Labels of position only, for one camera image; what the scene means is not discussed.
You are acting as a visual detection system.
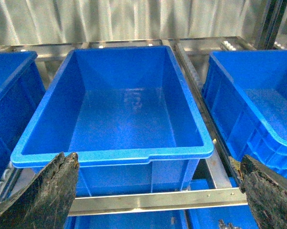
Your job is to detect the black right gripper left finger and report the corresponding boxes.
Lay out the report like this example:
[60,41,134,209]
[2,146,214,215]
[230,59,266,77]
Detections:
[0,152,79,229]

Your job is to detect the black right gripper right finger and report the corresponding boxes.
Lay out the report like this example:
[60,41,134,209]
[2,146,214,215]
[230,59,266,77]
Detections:
[228,155,287,229]

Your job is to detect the blue lower right bin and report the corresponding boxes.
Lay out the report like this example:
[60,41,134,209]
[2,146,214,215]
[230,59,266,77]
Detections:
[186,205,258,229]

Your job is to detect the blue bin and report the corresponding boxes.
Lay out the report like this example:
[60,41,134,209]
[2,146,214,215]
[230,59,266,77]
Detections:
[64,210,188,229]
[0,51,45,178]
[11,46,214,197]
[202,50,287,179]
[186,205,258,229]

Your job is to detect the small black metal parts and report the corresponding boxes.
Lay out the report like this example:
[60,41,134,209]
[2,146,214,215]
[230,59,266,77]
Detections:
[218,219,235,229]

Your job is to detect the blue lower middle bin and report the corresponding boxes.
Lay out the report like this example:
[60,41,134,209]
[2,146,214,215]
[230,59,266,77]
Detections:
[64,210,188,229]

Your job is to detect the blue right upper bin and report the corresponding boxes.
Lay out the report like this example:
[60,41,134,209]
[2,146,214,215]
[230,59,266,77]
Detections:
[202,50,287,179]

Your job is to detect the blue left upper bin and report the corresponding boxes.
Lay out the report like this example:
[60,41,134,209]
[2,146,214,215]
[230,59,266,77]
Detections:
[0,51,45,178]

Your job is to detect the blue middle upper bin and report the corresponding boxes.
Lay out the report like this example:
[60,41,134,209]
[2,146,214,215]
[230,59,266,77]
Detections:
[11,46,214,197]

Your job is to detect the metal shelf front rail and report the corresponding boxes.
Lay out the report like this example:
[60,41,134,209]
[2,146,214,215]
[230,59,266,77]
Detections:
[69,188,247,216]

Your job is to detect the metal shelf divider rail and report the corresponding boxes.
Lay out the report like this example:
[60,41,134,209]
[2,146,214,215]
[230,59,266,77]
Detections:
[172,42,232,189]

